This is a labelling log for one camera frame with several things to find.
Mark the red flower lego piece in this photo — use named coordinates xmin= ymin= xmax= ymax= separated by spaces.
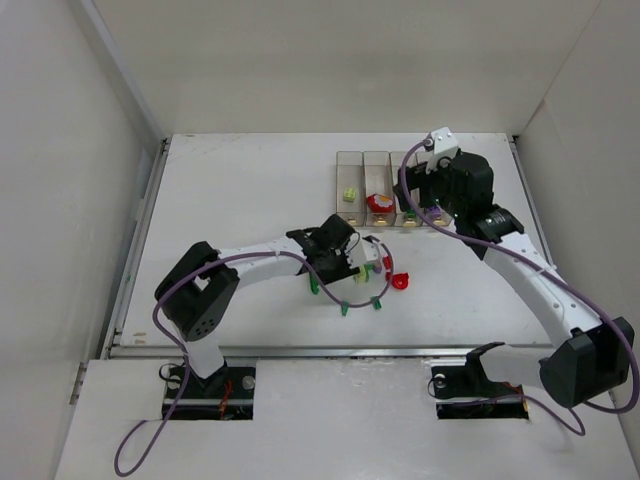
xmin=366 ymin=193 xmax=394 ymax=214

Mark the purple lego piece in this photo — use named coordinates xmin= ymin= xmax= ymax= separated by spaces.
xmin=426 ymin=205 xmax=442 ymax=221

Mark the lime green lego brick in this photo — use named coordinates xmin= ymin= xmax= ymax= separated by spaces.
xmin=342 ymin=187 xmax=357 ymax=203

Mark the green yellow lego assembly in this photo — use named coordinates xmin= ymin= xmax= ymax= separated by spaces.
xmin=309 ymin=273 xmax=320 ymax=295

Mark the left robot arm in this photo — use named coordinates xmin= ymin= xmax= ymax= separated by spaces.
xmin=154 ymin=214 xmax=381 ymax=388

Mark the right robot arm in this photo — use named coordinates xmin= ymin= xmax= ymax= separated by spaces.
xmin=394 ymin=148 xmax=639 ymax=414

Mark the clear bin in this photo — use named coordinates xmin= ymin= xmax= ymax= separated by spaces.
xmin=363 ymin=151 xmax=396 ymax=227
xmin=417 ymin=151 xmax=452 ymax=227
xmin=390 ymin=151 xmax=423 ymax=228
xmin=335 ymin=151 xmax=366 ymax=228

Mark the green purple yellow lego cluster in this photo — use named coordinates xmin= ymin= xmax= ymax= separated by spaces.
xmin=353 ymin=262 xmax=382 ymax=284

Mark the red round lego piece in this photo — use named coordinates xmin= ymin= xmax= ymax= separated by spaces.
xmin=390 ymin=272 xmax=410 ymax=291

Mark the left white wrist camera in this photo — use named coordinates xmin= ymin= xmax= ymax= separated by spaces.
xmin=346 ymin=237 xmax=382 ymax=268

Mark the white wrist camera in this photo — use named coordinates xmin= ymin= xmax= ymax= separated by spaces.
xmin=346 ymin=237 xmax=382 ymax=268
xmin=426 ymin=127 xmax=460 ymax=172

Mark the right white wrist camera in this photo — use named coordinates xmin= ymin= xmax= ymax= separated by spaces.
xmin=426 ymin=127 xmax=460 ymax=172

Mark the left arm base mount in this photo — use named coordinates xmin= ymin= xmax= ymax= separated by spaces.
xmin=169 ymin=365 xmax=256 ymax=421

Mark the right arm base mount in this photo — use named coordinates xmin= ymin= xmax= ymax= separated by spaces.
xmin=428 ymin=365 xmax=529 ymax=420

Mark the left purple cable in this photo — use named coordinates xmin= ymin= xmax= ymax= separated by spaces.
xmin=114 ymin=238 xmax=395 ymax=477

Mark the purple cable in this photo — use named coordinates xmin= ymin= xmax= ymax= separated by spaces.
xmin=114 ymin=238 xmax=395 ymax=477
xmin=399 ymin=138 xmax=640 ymax=436

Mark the aluminium rail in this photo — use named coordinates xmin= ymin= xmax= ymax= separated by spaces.
xmin=107 ymin=344 xmax=551 ymax=360

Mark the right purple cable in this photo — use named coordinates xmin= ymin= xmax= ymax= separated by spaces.
xmin=399 ymin=138 xmax=640 ymax=436

